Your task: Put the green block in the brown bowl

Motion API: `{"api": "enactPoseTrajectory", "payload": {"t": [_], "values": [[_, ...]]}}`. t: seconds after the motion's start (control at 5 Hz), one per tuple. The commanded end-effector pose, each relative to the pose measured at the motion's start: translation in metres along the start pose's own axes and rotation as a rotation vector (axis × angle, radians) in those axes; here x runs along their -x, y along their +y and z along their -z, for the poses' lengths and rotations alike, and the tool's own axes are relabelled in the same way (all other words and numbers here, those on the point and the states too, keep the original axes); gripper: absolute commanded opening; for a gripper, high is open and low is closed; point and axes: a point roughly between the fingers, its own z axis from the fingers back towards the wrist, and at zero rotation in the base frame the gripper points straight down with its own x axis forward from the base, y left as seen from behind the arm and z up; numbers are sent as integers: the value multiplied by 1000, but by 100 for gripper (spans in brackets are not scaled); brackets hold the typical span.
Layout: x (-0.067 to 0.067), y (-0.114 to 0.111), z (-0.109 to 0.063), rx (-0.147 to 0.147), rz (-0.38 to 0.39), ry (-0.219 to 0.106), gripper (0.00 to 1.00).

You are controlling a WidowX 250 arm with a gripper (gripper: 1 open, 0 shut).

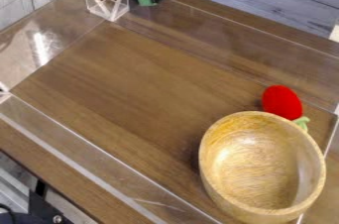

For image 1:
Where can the clear acrylic corner bracket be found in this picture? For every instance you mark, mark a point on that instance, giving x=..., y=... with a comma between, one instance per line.
x=109, y=9

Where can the black clamp with cable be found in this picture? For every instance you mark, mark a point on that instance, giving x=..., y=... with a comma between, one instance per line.
x=40, y=211

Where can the red plush strawberry toy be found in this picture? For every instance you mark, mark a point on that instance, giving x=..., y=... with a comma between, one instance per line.
x=281, y=101

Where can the brown wooden bowl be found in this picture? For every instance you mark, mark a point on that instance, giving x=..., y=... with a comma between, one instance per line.
x=262, y=167

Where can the clear acrylic barrier wall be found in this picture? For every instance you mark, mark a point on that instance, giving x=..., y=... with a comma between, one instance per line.
x=111, y=100

